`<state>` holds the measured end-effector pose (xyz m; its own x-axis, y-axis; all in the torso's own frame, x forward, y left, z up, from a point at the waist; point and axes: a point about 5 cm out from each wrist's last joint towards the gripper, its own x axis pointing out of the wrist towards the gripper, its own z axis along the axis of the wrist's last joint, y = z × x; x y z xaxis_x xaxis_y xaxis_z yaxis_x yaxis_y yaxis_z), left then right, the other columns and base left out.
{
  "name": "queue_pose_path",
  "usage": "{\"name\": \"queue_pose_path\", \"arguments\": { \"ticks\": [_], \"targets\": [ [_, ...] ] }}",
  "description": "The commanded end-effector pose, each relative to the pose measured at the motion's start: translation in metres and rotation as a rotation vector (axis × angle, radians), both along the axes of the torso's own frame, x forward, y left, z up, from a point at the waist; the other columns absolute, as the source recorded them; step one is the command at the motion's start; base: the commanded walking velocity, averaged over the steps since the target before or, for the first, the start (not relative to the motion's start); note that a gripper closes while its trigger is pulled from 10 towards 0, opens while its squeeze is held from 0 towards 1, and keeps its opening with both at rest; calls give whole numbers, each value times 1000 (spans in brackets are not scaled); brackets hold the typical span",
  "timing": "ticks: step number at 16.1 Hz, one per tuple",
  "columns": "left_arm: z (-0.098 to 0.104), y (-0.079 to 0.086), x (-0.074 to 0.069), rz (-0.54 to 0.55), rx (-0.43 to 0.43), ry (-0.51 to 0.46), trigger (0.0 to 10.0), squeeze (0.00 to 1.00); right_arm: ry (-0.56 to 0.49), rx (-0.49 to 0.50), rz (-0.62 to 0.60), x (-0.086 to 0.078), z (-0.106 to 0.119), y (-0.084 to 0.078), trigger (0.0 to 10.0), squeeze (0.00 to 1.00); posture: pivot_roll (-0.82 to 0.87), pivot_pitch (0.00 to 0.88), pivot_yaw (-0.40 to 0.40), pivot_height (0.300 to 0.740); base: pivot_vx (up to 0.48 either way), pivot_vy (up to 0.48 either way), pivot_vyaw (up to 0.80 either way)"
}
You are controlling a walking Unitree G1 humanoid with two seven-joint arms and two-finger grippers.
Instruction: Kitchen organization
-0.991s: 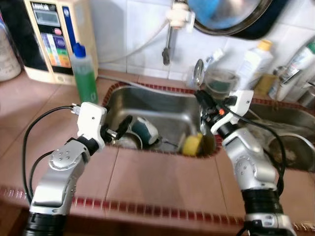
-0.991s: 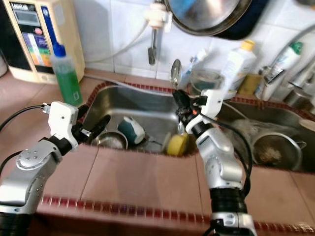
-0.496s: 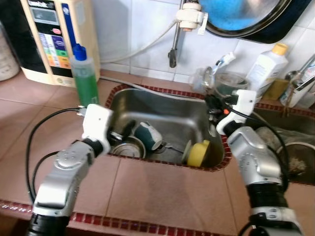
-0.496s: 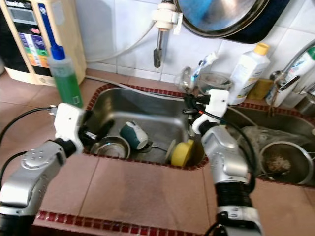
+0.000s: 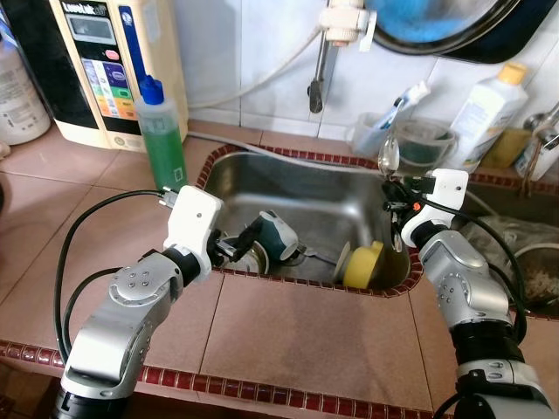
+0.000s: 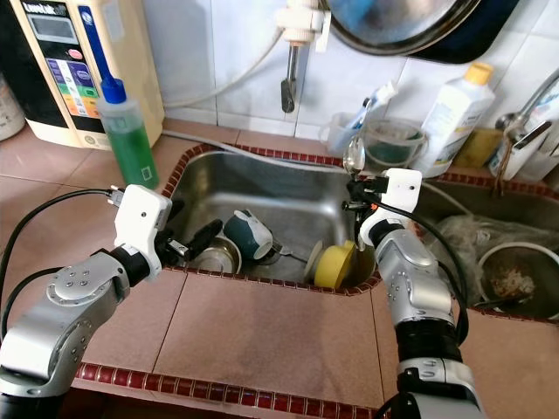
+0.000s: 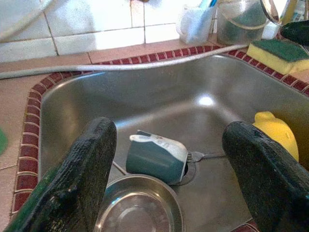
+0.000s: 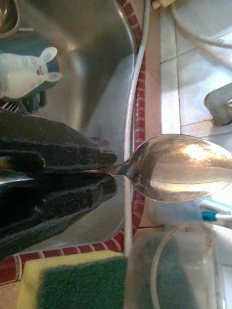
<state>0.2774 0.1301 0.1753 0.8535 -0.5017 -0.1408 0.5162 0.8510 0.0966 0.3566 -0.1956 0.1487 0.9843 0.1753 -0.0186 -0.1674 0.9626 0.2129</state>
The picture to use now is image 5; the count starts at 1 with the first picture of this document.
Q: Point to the chrome sink faucet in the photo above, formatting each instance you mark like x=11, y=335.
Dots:
x=548, y=131

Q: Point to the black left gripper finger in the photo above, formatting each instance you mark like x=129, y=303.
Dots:
x=247, y=240

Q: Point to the bowl with rice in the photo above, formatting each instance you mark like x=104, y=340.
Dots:
x=541, y=279

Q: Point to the white bottle yellow cap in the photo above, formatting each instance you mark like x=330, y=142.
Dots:
x=485, y=113

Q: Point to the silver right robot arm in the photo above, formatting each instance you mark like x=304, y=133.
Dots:
x=467, y=288

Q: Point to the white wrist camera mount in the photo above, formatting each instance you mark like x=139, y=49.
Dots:
x=445, y=188
x=192, y=227

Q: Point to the beige water ioniser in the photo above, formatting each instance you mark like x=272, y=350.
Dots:
x=105, y=70

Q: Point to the teal mug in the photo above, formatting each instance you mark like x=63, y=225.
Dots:
x=281, y=236

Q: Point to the dark green scouring sponge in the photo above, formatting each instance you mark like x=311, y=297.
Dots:
x=428, y=155

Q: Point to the blue white toothbrush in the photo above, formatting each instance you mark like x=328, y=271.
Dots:
x=406, y=100

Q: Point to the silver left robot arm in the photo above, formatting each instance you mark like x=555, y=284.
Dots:
x=131, y=297

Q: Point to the steel sink basin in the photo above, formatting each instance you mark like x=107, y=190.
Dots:
x=502, y=205
x=332, y=201

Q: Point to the yellow plastic cup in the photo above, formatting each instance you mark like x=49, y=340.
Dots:
x=365, y=266

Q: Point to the metal spoon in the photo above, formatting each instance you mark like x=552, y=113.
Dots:
x=389, y=155
x=319, y=256

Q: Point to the green dish soap bottle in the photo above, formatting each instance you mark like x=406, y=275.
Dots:
x=163, y=140

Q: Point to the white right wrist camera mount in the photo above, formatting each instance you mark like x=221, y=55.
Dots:
x=445, y=188

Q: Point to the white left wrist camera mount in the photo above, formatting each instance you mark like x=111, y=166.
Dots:
x=192, y=227

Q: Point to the clear plastic bag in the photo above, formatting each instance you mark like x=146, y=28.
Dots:
x=515, y=231

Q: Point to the clear plastic container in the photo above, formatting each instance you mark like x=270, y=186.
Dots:
x=424, y=131

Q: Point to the grey wall tap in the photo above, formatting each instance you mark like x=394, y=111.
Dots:
x=345, y=22

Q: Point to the hanging dark wok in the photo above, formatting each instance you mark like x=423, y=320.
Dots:
x=454, y=22

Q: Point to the white plastic jug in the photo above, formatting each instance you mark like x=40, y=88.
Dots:
x=22, y=96

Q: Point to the clear plastic mug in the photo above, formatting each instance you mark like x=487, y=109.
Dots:
x=367, y=135

